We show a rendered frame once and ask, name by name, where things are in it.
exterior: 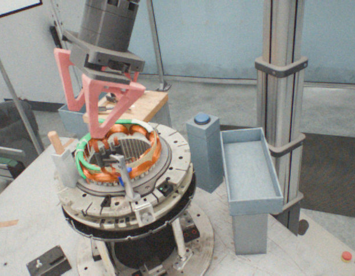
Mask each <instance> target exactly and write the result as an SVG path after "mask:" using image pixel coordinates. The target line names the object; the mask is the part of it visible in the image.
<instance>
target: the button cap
mask: <svg viewBox="0 0 355 276"><path fill-rule="evenodd" d="M195 120H196V122H197V123H205V122H208V121H209V116H208V115H207V114H199V115H197V116H196V117H195Z"/></svg>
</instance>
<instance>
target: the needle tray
mask: <svg viewBox="0 0 355 276"><path fill-rule="evenodd" d="M220 143H221V149H222V158H223V167H224V176H225V181H226V189H227V198H228V207H229V213H230V216H232V230H233V234H234V243H235V252H236V255H258V254H267V241H268V213H282V212H283V195H282V192H281V189H280V185H279V182H278V179H277V175H276V172H275V169H274V165H273V162H272V158H271V156H270V152H269V149H268V145H267V143H266V139H265V136H264V133H263V128H253V129H241V130H234V131H221V132H220Z"/></svg>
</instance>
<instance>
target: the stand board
mask: <svg viewBox="0 0 355 276"><path fill-rule="evenodd" d="M144 93H145V94H147V95H142V96H141V97H140V98H139V99H138V100H137V101H136V102H135V103H134V104H133V105H134V106H135V107H130V109H132V110H131V111H130V110H127V111H126V112H125V113H124V114H123V115H122V116H121V117H120V118H119V120H121V119H125V120H133V119H136V120H139V121H143V122H145V123H149V122H150V120H151V119H152V118H153V117H154V115H155V114H156V113H157V112H158V110H159V109H160V108H161V107H162V106H163V105H164V104H165V103H166V102H167V100H168V99H169V98H168V94H167V93H161V92H155V91H150V92H144ZM105 101H106V97H104V98H103V99H102V100H101V101H100V102H99V103H98V106H100V105H101V104H103V103H104V102H105ZM114 106H116V104H115V103H112V102H110V103H109V104H108V105H107V106H106V107H107V108H108V107H114ZM111 111H112V110H107V112H99V113H98V118H99V119H105V120H106V118H107V117H108V115H109V114H110V113H111ZM83 120H84V123H88V118H87V113H86V114H85V115H84V116H83Z"/></svg>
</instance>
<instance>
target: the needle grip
mask: <svg viewBox="0 0 355 276"><path fill-rule="evenodd" d="M48 137H49V139H50V141H51V143H52V145H53V147H54V150H55V152H56V154H58V155H61V154H62V153H63V152H64V148H63V146H62V144H61V141H60V139H59V137H58V135H57V133H56V132H54V131H52V132H50V133H49V134H48Z"/></svg>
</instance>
